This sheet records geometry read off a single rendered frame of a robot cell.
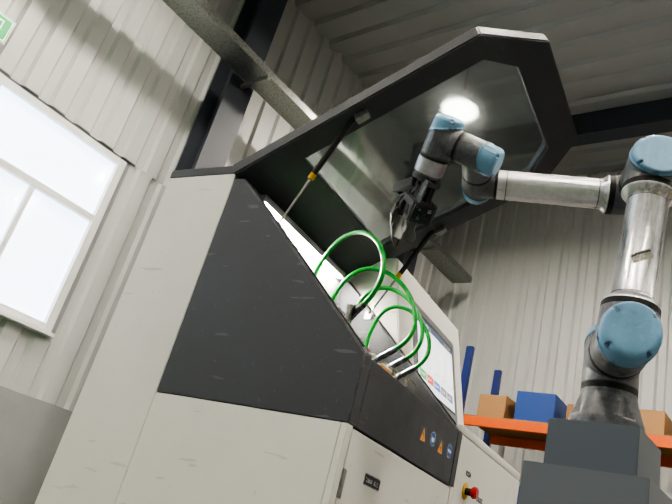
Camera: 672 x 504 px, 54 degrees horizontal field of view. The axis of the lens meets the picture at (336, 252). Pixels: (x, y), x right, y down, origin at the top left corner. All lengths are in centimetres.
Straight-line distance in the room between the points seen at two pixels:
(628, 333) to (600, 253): 800
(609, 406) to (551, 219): 849
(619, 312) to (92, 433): 134
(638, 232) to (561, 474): 52
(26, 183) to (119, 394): 397
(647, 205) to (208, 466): 114
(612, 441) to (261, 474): 73
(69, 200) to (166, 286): 394
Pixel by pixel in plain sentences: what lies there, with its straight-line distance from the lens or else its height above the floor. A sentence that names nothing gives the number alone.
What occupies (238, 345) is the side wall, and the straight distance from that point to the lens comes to 170.
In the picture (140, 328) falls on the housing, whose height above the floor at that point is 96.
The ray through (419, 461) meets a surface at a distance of 184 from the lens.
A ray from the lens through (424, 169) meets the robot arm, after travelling 166.
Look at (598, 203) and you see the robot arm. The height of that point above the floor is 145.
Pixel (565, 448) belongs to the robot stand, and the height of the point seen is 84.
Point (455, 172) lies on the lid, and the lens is 225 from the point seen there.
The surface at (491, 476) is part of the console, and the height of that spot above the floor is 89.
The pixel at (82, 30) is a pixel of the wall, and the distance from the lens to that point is 634.
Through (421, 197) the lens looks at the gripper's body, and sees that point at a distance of 166.
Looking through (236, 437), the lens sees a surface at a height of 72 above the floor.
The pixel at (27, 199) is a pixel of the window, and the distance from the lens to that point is 569.
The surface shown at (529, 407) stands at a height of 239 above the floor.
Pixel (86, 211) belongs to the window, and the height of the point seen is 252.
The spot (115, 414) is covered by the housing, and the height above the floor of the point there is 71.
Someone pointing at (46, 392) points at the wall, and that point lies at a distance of 577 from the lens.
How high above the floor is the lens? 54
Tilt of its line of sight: 23 degrees up
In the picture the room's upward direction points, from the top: 16 degrees clockwise
